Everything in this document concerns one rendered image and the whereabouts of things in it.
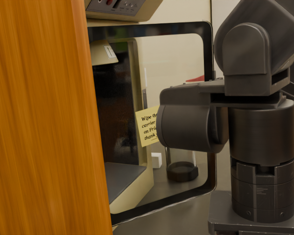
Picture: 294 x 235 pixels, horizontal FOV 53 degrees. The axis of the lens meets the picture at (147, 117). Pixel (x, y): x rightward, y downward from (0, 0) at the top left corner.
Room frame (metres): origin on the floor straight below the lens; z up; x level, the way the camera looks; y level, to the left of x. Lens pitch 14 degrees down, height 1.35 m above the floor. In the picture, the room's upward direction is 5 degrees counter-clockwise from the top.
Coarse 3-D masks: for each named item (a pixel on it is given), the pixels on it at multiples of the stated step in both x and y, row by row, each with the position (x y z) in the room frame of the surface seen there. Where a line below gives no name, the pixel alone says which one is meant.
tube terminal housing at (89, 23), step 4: (88, 20) 0.60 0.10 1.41; (92, 20) 0.62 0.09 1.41; (96, 20) 0.63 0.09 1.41; (100, 20) 0.64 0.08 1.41; (104, 20) 0.66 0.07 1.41; (108, 20) 0.67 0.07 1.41; (112, 20) 0.69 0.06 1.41; (116, 20) 0.71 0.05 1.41; (88, 24) 0.60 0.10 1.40; (92, 24) 0.62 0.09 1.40; (96, 24) 0.63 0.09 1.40; (100, 24) 0.64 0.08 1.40; (104, 24) 0.66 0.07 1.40; (108, 24) 0.67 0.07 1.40; (112, 24) 0.69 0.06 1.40; (116, 24) 0.70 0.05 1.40; (120, 24) 0.72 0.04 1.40; (124, 24) 0.74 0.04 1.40; (128, 24) 0.76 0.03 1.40; (112, 228) 0.60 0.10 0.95
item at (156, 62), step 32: (96, 32) 0.55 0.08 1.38; (128, 32) 0.57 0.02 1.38; (160, 32) 0.60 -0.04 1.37; (192, 32) 0.64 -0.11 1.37; (96, 64) 0.55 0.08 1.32; (128, 64) 0.57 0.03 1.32; (160, 64) 0.60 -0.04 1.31; (192, 64) 0.63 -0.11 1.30; (96, 96) 0.54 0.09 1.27; (128, 96) 0.57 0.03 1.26; (128, 128) 0.57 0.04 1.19; (128, 160) 0.56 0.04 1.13; (160, 160) 0.59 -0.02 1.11; (192, 160) 0.63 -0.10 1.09; (128, 192) 0.56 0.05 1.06; (160, 192) 0.59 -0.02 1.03; (192, 192) 0.63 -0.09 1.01
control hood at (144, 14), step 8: (88, 0) 0.53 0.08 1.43; (152, 0) 0.73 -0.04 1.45; (160, 0) 0.77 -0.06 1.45; (144, 8) 0.73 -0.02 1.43; (152, 8) 0.77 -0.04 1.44; (88, 16) 0.58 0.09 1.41; (96, 16) 0.59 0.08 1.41; (104, 16) 0.61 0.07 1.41; (112, 16) 0.64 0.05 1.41; (120, 16) 0.66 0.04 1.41; (128, 16) 0.69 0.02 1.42; (136, 16) 0.73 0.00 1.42; (144, 16) 0.76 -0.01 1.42
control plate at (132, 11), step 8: (96, 0) 0.55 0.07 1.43; (104, 0) 0.57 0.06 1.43; (112, 0) 0.59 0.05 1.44; (128, 0) 0.64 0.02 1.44; (136, 0) 0.67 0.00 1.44; (144, 0) 0.70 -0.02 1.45; (88, 8) 0.55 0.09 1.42; (96, 8) 0.57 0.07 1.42; (104, 8) 0.59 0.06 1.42; (112, 8) 0.61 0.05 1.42; (120, 8) 0.64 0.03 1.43; (128, 8) 0.66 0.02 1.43; (136, 8) 0.69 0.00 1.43
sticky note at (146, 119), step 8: (136, 112) 0.57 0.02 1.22; (144, 112) 0.58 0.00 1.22; (152, 112) 0.59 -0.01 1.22; (144, 120) 0.58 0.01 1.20; (152, 120) 0.59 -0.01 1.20; (144, 128) 0.58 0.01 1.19; (152, 128) 0.59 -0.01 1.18; (144, 136) 0.58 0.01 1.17; (152, 136) 0.59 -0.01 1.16; (144, 144) 0.58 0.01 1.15
